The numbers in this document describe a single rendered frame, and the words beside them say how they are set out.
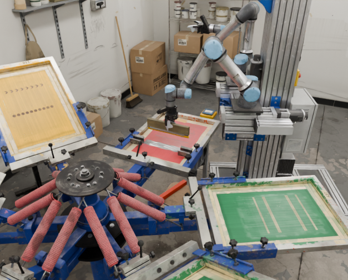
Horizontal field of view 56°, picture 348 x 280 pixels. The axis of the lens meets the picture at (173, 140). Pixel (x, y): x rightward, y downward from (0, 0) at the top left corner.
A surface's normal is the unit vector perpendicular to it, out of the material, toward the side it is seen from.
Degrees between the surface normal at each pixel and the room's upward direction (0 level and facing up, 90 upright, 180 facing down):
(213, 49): 84
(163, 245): 0
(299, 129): 90
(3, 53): 90
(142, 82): 90
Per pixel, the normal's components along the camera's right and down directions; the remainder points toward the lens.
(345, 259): 0.00, -0.85
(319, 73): -0.42, 0.47
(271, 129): -0.04, 0.52
